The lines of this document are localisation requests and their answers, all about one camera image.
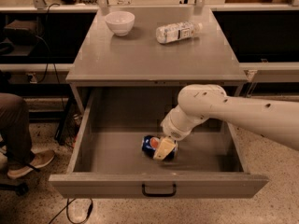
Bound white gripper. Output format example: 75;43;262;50
153;105;203;161

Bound blue pepsi can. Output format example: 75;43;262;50
141;135;178;160

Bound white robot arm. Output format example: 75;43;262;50
153;84;299;161

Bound grey open top drawer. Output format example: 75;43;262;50
50;87;268;198

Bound grey metal cabinet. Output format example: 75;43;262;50
66;6;247;109

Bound clear plastic water bottle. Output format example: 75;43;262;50
156;21;203;44

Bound tan shoe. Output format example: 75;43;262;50
7;149;55;179

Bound white ceramic bowl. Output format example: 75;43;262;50
105;11;135;36

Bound black office chair base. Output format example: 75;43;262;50
0;183;29;196

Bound person leg brown trousers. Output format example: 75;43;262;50
0;93;35;170

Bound black drawer handle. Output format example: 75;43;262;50
141;184;177;198

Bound black floor cable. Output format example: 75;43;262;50
48;198;94;224

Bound black hanging cable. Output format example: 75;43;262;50
35;3;68;110

